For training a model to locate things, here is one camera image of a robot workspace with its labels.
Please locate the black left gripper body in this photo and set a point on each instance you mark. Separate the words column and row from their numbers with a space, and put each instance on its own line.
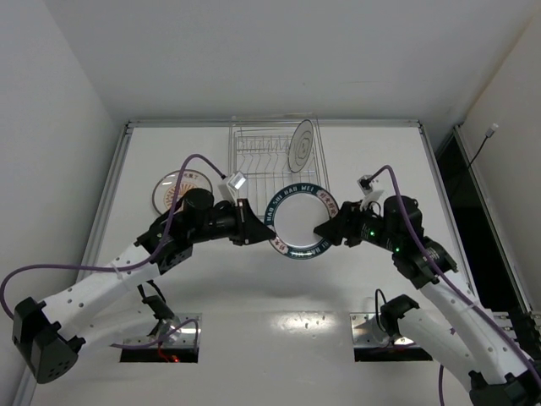
column 242, row 222

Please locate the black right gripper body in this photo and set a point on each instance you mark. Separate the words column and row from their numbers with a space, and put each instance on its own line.
column 347, row 224

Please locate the white plate wide green band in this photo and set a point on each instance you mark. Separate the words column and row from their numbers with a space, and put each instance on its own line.
column 293, row 213

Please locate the white plate orange sunburst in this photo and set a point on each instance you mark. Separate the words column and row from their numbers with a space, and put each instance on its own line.
column 164, row 190

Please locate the white plate thin green rim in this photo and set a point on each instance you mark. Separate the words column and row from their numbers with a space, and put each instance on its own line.
column 301, row 145

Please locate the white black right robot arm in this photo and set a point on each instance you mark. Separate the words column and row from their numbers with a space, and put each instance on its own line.
column 477, row 352

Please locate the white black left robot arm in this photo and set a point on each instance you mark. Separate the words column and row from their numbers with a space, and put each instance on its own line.
column 49, row 334

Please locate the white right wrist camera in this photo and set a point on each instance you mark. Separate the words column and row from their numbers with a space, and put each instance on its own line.
column 371, row 193

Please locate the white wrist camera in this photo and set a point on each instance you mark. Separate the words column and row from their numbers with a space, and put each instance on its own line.
column 371, row 193
column 229, row 188

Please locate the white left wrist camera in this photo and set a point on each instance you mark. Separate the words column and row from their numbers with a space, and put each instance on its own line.
column 229, row 188

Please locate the metal wire dish rack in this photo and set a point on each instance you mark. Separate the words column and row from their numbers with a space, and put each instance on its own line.
column 259, row 148

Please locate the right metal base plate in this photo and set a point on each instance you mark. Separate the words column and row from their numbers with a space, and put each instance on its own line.
column 367, row 335

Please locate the metal base plate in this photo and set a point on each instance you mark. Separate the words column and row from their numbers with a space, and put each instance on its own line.
column 181, row 332
column 367, row 335

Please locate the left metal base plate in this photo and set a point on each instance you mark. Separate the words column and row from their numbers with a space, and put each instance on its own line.
column 181, row 332

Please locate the black cable white plug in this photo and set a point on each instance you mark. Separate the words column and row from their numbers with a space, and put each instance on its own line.
column 487, row 135

